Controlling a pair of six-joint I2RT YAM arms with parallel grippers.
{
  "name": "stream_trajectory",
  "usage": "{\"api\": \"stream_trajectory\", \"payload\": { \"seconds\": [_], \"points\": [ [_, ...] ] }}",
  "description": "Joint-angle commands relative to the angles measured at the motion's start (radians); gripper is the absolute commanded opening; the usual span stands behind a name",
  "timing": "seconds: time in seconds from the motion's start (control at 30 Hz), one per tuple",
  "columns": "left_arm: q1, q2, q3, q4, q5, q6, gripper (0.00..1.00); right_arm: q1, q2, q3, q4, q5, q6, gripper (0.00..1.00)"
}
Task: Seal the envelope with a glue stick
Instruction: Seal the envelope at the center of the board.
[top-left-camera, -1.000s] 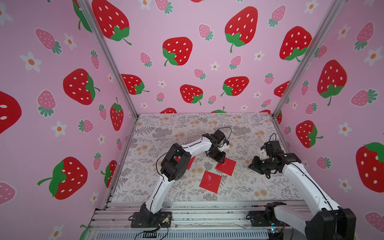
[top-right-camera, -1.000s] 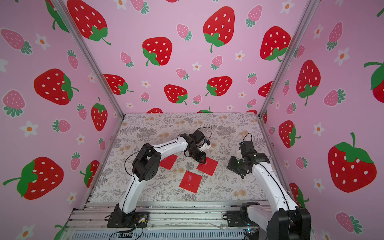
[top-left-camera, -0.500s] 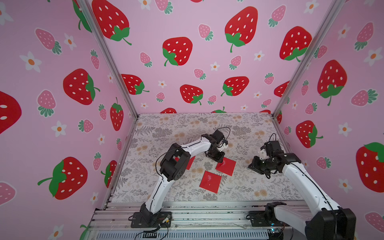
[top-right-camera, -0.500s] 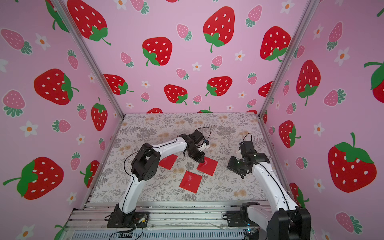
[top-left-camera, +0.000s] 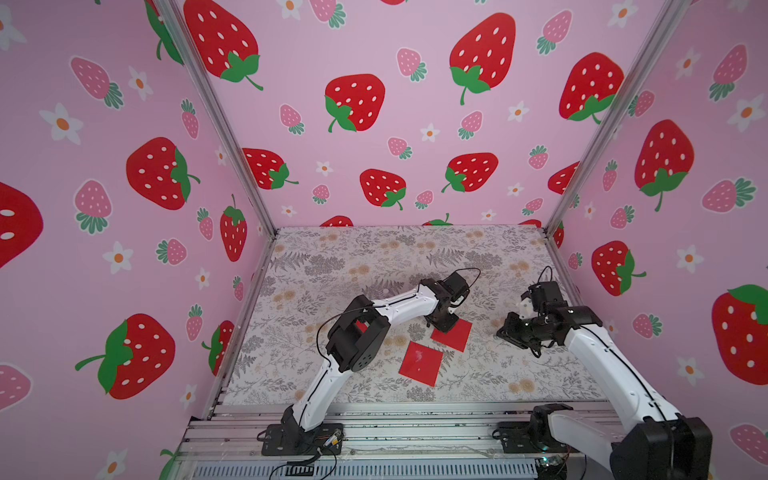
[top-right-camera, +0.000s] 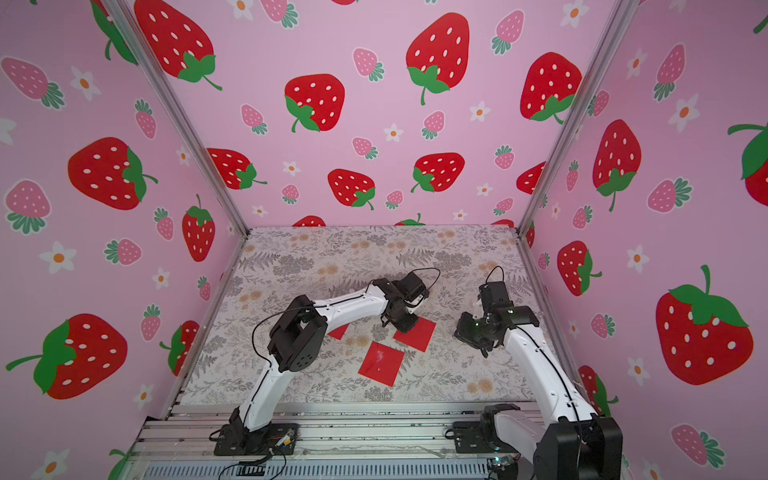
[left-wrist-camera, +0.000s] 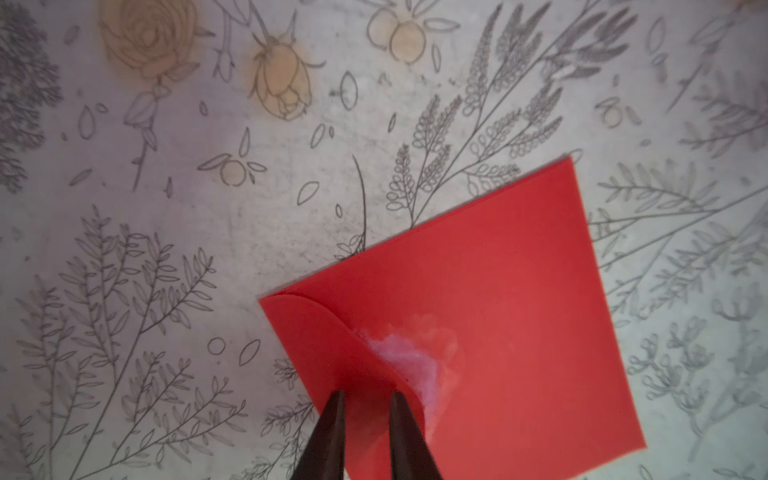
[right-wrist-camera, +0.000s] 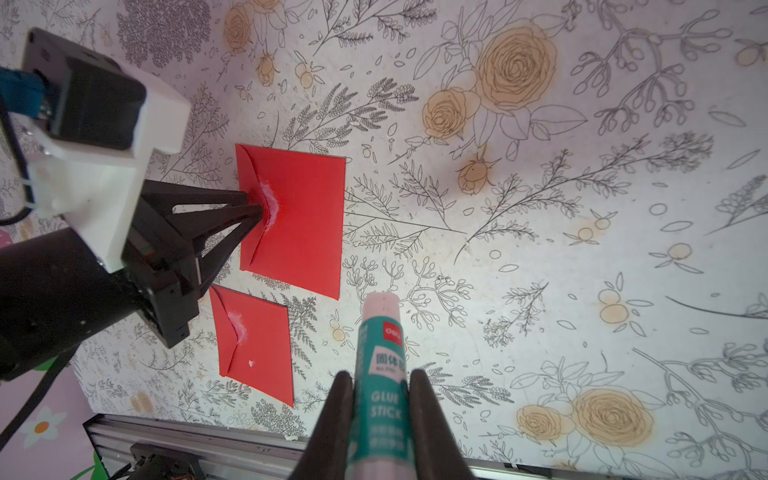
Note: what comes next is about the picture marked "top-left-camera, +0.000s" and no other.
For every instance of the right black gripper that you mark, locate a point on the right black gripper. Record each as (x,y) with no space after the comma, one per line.
(516,332)

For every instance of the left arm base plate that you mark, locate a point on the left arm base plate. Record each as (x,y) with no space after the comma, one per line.
(280,440)

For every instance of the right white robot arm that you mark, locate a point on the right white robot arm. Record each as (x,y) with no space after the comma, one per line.
(654,441)

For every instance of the aluminium frame post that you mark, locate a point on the aluminium frame post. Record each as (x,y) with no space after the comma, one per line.
(670,15)
(181,36)

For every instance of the left aluminium frame post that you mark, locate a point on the left aluminium frame post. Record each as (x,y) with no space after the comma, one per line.
(181,36)

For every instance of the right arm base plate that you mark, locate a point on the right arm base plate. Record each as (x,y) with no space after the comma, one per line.
(526,437)

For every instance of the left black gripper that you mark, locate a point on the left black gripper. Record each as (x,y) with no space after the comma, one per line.
(445,328)

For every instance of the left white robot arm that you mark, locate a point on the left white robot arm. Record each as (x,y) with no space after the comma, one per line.
(358,333)

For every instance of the floral patterned table mat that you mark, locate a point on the floral patterned table mat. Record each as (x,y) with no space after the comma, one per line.
(314,273)

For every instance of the right aluminium frame post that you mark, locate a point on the right aluminium frame post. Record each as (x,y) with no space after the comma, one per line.
(670,15)

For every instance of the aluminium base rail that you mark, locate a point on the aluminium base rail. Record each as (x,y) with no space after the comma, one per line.
(381,441)

